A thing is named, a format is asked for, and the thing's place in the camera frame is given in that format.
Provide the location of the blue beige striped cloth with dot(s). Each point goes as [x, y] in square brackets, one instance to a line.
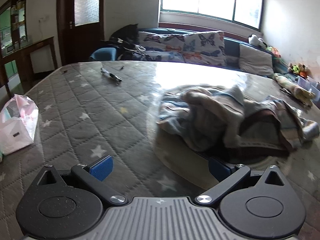
[212, 112]

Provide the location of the black bag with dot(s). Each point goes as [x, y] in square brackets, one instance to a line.
[127, 33]

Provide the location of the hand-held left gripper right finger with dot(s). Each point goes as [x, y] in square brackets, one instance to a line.
[217, 170]

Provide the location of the butterfly print pillows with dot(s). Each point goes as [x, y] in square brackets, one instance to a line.
[160, 40]

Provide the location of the grey pillow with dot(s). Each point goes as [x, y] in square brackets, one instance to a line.
[255, 60]

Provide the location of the white plush toy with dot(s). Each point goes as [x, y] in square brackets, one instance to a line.
[255, 40]

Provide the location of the blue sofa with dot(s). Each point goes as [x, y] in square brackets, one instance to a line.
[232, 46]

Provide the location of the orange plush toy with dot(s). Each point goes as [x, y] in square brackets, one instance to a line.
[275, 51]

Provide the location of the brown green plush toys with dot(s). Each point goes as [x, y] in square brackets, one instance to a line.
[297, 68]

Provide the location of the wooden glass cabinet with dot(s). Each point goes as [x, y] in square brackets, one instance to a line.
[13, 17]

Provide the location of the clear plastic storage box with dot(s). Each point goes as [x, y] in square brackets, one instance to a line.
[310, 83]

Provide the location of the white pink plastic bag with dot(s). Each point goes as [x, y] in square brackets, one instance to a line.
[17, 130]

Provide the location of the butterfly print pillow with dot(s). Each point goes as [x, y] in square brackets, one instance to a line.
[205, 45]

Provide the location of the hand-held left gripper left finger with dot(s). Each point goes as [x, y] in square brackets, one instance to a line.
[101, 168]

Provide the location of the folded yellow beige clothes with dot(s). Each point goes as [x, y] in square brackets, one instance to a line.
[297, 88]

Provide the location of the black silver pen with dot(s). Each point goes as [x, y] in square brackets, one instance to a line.
[111, 75]

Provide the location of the brown wooden door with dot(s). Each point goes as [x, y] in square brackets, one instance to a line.
[65, 42]

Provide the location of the grey quilted star mattress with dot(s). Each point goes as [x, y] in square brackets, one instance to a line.
[87, 120]

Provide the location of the dark wooden desk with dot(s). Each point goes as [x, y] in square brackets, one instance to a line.
[37, 45]

